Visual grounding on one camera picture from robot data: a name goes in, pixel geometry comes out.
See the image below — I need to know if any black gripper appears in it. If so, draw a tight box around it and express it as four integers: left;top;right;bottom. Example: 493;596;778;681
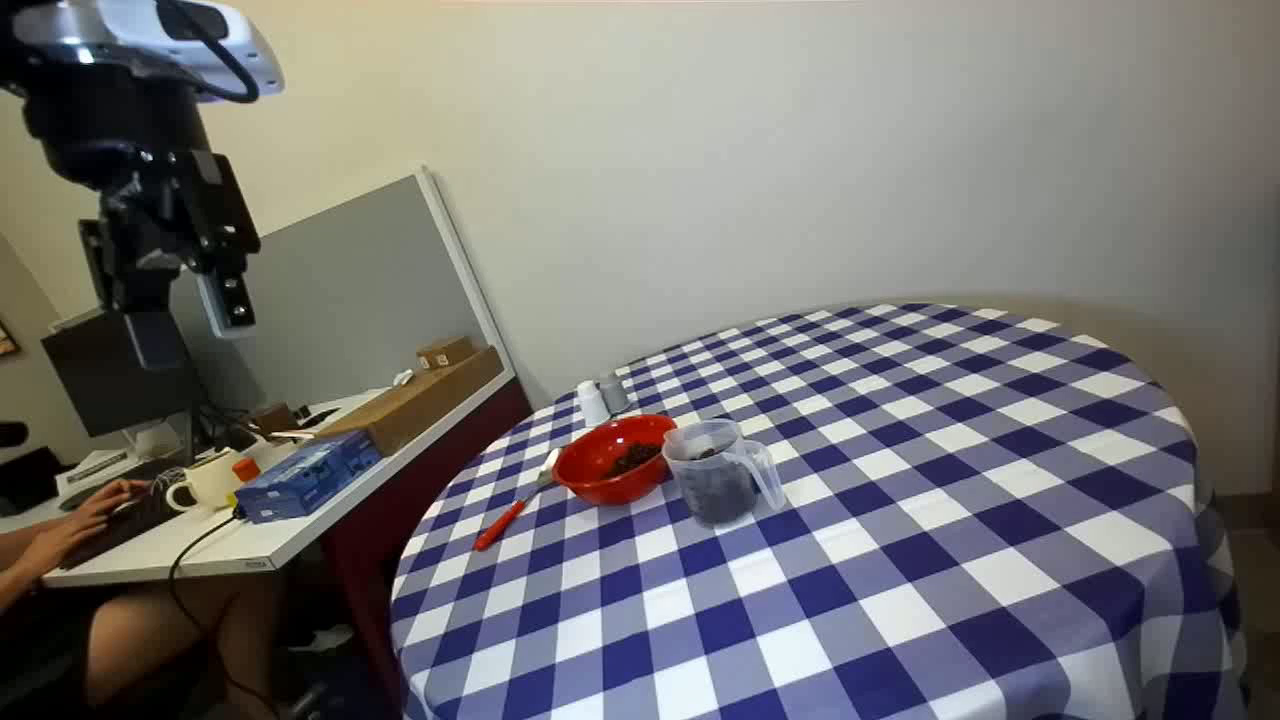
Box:
80;153;261;371

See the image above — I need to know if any clear plastic measuring jar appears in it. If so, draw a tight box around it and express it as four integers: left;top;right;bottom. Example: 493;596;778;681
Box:
660;421;785;526

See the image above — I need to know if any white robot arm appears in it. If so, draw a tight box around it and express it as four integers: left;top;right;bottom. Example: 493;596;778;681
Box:
0;0;286;371

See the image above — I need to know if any person's forearm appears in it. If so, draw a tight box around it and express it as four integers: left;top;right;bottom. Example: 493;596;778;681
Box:
0;523;80;610

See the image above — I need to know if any red bowl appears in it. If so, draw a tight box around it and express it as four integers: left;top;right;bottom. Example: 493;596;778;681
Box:
553;417;673;502

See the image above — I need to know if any person's hand on keyboard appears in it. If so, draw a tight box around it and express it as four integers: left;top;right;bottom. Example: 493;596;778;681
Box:
56;481;150;546

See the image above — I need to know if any black computer monitor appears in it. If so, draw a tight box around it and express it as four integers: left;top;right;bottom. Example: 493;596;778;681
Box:
44;313;197;437

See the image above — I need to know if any grey partition panel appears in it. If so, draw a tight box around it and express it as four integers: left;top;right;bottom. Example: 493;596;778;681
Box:
173;167;499;413

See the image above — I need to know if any white mug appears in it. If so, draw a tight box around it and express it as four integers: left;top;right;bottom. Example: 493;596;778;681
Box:
164;454;255;512

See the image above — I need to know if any black keyboard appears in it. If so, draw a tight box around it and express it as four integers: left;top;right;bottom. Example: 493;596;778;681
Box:
63;482;177;569

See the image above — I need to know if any blue box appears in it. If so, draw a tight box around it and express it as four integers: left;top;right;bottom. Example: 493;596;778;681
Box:
236;430;379;523

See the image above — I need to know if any white desk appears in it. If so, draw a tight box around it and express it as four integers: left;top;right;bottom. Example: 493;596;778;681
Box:
0;368;522;591

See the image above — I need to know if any long cardboard box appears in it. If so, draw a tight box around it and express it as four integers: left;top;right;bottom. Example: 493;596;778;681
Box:
321;347;504;451

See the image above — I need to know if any person's bare leg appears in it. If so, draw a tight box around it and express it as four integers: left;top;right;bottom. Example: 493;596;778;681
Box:
85;577;286;720

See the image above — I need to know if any red marker pen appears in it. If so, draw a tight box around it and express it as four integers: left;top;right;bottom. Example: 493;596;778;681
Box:
471;481;547;552

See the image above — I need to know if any blue white checkered tablecloth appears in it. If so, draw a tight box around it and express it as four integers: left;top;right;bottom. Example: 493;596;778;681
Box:
391;302;1246;720

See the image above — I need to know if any black cable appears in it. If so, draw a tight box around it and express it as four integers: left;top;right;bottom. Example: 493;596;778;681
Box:
164;502;292;717

